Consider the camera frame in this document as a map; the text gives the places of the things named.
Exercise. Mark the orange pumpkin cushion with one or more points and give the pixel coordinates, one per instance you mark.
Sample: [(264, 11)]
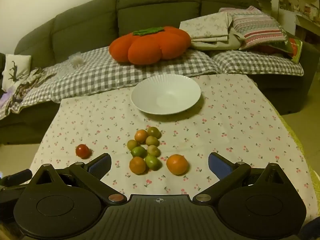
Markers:
[(150, 47)]

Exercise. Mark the purple cloth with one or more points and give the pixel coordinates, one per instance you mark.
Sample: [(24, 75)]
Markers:
[(5, 100)]

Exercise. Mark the crumpled floral cloth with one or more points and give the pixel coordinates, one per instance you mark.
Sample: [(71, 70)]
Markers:
[(32, 80)]

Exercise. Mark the grey checked blanket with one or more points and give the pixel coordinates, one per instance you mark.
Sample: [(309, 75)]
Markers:
[(100, 75)]

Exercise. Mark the yellow-green quilted cloth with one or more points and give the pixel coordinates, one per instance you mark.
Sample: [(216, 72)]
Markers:
[(301, 147)]

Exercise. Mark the large orange tangerine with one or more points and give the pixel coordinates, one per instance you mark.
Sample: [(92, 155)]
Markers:
[(177, 164)]

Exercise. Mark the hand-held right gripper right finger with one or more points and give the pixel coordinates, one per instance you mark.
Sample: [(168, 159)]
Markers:
[(220, 164)]

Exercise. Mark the cluttered wall shelf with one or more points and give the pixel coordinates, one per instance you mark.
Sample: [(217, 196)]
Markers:
[(305, 7)]

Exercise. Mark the folded floral sheet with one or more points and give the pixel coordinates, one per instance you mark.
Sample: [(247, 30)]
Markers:
[(205, 26)]

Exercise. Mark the cherry print tablecloth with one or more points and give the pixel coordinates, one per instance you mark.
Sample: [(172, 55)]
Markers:
[(225, 130)]

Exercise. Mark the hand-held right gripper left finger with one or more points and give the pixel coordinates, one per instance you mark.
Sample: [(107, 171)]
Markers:
[(101, 165)]

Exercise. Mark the yellow-green plum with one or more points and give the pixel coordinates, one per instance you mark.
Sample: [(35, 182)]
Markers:
[(153, 132), (132, 144), (153, 150)]

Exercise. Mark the white tree print pillow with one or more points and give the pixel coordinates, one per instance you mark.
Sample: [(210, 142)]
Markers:
[(21, 65)]

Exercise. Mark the striped patterned blanket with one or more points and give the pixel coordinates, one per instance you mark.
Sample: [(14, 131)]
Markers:
[(257, 27)]

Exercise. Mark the green and red book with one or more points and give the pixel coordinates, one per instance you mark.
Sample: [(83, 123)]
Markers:
[(296, 48)]

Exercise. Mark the yellow-green citrus fruit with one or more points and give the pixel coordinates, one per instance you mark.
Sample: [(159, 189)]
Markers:
[(152, 141)]

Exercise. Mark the white ribbed plate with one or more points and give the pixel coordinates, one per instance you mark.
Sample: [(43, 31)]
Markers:
[(165, 97)]

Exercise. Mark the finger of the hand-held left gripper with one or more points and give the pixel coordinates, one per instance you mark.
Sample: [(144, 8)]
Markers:
[(18, 177)]

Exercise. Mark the white fluffy tuft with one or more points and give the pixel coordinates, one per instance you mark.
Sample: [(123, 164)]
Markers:
[(75, 62)]

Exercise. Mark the grey-green sofa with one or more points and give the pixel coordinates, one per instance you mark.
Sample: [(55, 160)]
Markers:
[(87, 25)]

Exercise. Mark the small orange tangerine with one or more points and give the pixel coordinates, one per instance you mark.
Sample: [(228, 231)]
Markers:
[(137, 165), (141, 135)]

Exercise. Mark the red tomato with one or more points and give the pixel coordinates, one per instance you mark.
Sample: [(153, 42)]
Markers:
[(82, 151)]

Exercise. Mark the folded beige cloth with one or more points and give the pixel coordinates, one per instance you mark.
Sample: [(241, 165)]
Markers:
[(217, 45)]

